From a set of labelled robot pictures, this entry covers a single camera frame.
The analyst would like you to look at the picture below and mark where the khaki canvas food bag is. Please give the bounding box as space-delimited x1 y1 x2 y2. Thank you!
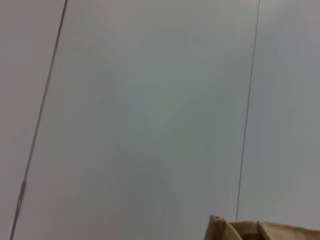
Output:
204 214 320 240

